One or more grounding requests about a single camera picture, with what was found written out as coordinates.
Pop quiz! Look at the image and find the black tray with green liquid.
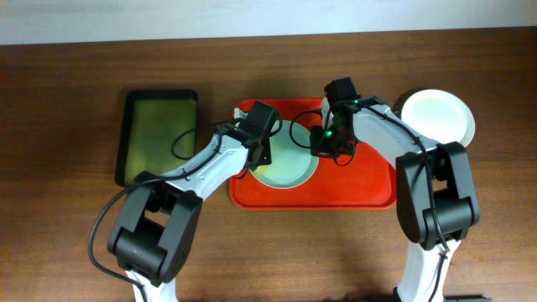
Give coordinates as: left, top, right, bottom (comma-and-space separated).
114, 89, 198, 187

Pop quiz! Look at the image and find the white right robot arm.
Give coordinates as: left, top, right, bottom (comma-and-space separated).
310, 77, 480, 302

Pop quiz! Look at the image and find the light green plate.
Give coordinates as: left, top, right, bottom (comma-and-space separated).
251, 120, 319, 189

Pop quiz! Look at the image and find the green yellow sponge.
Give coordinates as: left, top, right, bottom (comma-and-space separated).
251, 165, 268, 176

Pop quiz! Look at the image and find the cream white plate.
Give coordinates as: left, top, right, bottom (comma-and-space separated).
400, 89, 476, 147

